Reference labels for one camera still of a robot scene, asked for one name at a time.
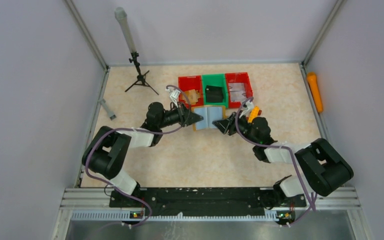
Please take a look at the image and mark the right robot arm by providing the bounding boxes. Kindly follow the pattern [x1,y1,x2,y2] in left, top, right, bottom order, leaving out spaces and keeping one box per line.
[213,113,354,199]

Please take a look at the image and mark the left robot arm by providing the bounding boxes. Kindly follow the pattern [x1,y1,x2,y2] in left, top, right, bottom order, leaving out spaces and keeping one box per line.
[81,102,203,196]

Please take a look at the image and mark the gold card in red bin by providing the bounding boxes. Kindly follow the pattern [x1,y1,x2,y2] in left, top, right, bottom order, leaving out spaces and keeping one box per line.
[184,89,203,105]

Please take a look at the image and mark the black card in green bin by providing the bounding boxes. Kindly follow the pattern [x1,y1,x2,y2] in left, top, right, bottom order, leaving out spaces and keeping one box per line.
[205,85,224,103]

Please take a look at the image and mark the silver VIP cards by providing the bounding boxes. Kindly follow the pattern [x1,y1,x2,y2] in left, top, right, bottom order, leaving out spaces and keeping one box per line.
[228,82,247,102]

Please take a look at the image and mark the red bin with cards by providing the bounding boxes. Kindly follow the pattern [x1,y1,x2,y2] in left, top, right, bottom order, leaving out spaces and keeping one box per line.
[224,72,254,109]

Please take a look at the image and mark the yellow toy brick car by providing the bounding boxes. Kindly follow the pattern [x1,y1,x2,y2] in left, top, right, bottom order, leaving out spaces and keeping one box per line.
[247,106,262,123]

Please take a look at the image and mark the red bin left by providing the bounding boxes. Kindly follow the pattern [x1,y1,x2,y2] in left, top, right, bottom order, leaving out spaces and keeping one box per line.
[178,75,204,107]

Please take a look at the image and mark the green plastic bin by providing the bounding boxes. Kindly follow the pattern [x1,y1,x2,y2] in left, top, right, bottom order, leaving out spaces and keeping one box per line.
[201,73,229,109]

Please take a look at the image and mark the orange flashlight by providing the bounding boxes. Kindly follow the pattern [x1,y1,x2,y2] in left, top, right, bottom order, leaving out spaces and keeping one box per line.
[306,72,324,113]

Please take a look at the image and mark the black tripod with grey tube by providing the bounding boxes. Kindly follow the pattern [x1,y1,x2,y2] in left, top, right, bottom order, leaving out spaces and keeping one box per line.
[114,7,159,95]

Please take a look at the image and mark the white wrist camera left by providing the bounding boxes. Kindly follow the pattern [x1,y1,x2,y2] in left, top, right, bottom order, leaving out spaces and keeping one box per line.
[168,89,181,107]

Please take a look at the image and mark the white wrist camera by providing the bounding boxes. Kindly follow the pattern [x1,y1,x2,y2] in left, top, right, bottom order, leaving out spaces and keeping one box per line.
[168,89,181,107]
[239,100,255,118]

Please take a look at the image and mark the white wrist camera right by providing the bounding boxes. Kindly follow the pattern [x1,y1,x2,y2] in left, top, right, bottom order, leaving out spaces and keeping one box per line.
[239,100,255,118]

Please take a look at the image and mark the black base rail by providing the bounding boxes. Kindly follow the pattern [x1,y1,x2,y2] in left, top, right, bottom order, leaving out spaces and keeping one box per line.
[109,187,307,217]

